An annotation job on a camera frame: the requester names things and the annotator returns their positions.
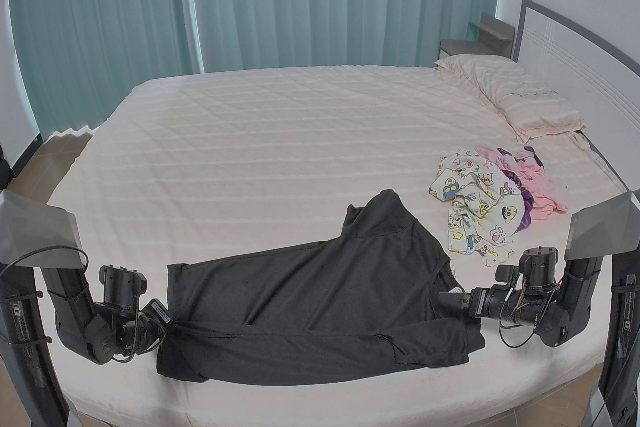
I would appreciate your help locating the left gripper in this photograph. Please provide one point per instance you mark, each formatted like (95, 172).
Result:
(157, 315)

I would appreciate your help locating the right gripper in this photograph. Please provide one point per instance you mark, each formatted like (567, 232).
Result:
(490, 305)

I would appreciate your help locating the black T-shirt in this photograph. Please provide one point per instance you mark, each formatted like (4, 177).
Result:
(300, 305)

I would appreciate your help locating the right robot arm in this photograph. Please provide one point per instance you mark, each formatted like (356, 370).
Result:
(600, 235)

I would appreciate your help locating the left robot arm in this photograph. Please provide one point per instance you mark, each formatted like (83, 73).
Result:
(65, 305)

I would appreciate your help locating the bed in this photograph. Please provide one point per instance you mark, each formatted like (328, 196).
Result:
(250, 140)

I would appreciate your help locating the white printed pyjama top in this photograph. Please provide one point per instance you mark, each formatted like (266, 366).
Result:
(475, 215)

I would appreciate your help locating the purple garment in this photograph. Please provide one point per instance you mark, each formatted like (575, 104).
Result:
(525, 210)

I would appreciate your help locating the pink garment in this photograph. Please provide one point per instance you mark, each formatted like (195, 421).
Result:
(550, 195)

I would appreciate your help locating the cream pillow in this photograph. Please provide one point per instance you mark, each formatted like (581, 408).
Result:
(525, 99)

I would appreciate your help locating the grey bedside table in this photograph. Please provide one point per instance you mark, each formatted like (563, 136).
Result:
(465, 48)

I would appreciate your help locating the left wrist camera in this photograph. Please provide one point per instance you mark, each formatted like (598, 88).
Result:
(141, 285)

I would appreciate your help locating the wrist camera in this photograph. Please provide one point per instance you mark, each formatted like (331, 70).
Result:
(141, 285)
(505, 275)

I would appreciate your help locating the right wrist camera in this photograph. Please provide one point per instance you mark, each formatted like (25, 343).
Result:
(505, 275)

